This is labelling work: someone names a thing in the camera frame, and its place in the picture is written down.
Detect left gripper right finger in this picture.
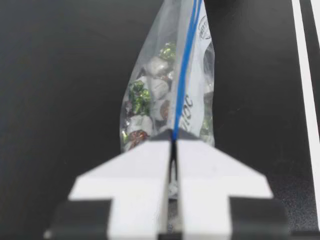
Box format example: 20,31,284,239
174,129,294,240

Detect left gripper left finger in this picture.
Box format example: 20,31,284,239
42,129,174,240

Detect clear zip bag with candies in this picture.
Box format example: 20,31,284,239
119,0,216,238

